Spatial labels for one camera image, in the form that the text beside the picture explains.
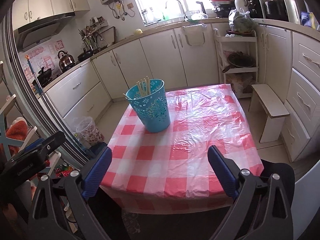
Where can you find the white wooden stool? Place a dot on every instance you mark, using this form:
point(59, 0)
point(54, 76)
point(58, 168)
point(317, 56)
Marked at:
point(264, 97)

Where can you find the black wok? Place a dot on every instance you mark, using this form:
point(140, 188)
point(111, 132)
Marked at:
point(45, 76)

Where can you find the hanging white bag holder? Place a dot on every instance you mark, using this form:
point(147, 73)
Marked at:
point(194, 34)

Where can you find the floral waste bin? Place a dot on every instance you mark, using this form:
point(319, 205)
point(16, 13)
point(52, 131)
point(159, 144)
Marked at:
point(89, 131)

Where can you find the dark blue box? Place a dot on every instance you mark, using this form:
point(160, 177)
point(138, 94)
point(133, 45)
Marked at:
point(99, 147)

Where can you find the black frying pan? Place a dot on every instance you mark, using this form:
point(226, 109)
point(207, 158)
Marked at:
point(86, 54)

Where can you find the kitchen faucet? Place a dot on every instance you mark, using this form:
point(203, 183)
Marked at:
point(174, 9)

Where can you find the range hood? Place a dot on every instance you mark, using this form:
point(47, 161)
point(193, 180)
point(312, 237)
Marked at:
point(34, 33)

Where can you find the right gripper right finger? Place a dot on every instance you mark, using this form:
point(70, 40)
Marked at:
point(261, 206)

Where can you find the black pan on cart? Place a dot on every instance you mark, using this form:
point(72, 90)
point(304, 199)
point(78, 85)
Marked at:
point(239, 60)

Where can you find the copper kettle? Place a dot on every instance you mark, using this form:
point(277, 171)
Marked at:
point(66, 61)

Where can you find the blue perforated plastic basket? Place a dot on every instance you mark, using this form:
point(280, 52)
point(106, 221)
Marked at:
point(151, 109)

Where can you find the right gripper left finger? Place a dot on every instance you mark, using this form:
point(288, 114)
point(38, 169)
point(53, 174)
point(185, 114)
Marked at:
point(48, 220)

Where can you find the wall utensil rack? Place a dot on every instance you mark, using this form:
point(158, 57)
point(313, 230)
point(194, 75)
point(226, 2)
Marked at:
point(95, 24)

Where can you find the green vegetable plastic bag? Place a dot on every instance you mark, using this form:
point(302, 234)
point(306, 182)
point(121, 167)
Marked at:
point(240, 21)

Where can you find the white rolling shelf cart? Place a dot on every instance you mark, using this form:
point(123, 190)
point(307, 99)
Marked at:
point(240, 79)

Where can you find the pink checkered plastic tablecloth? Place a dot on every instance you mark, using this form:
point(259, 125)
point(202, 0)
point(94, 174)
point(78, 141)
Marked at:
point(168, 172)

